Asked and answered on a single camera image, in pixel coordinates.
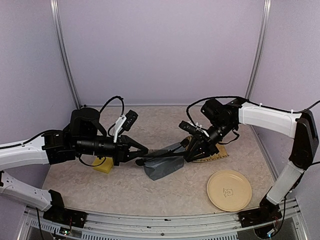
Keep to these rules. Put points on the right aluminium frame post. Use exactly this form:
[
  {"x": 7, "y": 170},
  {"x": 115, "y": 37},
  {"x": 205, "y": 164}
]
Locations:
[{"x": 259, "y": 48}]

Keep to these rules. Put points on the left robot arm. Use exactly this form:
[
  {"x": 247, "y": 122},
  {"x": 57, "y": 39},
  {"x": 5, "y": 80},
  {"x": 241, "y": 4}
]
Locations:
[{"x": 84, "y": 135}]

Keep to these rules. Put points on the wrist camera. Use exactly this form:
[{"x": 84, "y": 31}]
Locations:
[
  {"x": 192, "y": 129},
  {"x": 124, "y": 124}
]

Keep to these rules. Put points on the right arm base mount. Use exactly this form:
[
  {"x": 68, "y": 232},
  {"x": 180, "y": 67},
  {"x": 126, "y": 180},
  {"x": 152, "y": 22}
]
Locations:
[{"x": 266, "y": 212}]

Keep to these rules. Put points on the grey zip pouch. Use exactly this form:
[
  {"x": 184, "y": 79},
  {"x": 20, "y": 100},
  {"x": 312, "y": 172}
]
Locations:
[{"x": 163, "y": 162}]

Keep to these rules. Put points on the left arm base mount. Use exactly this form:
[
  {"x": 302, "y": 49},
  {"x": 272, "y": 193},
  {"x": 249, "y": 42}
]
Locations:
[{"x": 58, "y": 213}]

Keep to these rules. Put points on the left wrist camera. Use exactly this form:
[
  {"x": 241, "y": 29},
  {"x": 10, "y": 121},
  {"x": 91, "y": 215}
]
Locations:
[{"x": 124, "y": 124}]

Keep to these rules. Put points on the left aluminium frame post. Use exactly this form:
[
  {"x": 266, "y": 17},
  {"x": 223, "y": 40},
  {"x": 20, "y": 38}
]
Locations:
[{"x": 54, "y": 6}]

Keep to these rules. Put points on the yellow sponge block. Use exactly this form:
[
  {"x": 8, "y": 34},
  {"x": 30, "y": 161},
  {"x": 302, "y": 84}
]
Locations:
[{"x": 104, "y": 165}]

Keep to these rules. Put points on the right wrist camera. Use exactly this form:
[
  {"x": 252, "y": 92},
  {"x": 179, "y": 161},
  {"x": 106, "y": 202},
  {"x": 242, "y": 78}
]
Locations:
[{"x": 192, "y": 129}]

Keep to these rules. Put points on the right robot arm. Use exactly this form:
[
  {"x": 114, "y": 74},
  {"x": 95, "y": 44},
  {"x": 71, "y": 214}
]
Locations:
[{"x": 226, "y": 117}]

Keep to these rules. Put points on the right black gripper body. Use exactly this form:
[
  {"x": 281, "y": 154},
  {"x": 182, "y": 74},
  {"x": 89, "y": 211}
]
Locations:
[{"x": 208, "y": 143}]

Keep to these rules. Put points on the beige round plate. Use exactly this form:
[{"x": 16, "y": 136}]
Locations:
[{"x": 229, "y": 190}]

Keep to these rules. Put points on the woven bamboo tray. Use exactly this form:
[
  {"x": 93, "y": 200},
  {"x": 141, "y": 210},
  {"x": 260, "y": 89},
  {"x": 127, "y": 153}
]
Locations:
[{"x": 203, "y": 159}]

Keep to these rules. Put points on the front aluminium rail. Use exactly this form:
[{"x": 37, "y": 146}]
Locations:
[{"x": 93, "y": 225}]

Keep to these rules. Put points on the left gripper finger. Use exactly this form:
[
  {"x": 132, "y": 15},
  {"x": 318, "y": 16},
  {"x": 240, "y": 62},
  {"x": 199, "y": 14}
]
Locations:
[
  {"x": 140, "y": 151},
  {"x": 138, "y": 157}
]

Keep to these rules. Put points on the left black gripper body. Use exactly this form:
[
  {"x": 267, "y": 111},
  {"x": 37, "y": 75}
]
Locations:
[{"x": 120, "y": 147}]

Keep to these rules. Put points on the aluminium frame post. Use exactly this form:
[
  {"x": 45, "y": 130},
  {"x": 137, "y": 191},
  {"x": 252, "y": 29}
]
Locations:
[
  {"x": 54, "y": 6},
  {"x": 259, "y": 48}
]

